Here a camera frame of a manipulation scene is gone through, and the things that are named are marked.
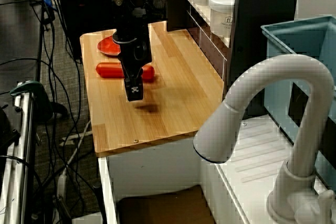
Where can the metal rail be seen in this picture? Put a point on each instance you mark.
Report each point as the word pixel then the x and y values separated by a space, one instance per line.
pixel 22 142

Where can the white shelf ledge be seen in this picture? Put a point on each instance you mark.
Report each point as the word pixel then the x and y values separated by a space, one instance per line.
pixel 203 11

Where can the grey white faucet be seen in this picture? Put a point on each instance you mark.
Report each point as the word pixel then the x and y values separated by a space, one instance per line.
pixel 302 69

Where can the large printed white-lid jar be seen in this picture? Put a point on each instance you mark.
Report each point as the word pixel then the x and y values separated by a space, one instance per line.
pixel 221 14

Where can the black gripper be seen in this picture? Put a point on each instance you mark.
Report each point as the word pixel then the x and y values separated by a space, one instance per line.
pixel 135 56

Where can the red toy sausage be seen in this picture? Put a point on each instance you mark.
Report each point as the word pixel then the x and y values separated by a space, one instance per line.
pixel 107 70

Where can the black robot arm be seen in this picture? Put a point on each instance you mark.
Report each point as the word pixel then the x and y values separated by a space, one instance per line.
pixel 128 19

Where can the dark upright panel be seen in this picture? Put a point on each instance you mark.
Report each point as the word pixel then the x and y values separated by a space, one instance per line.
pixel 262 3

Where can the white toy kitchen cabinet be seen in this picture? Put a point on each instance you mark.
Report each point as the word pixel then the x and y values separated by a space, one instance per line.
pixel 157 166

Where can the green clamp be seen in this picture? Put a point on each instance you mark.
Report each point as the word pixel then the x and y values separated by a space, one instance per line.
pixel 29 87

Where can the teal plastic bin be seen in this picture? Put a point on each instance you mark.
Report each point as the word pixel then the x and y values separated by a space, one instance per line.
pixel 278 45

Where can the red plate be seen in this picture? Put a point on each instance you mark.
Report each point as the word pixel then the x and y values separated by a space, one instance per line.
pixel 106 45

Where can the black computer tower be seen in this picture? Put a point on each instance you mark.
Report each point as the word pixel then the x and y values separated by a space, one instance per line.
pixel 78 19

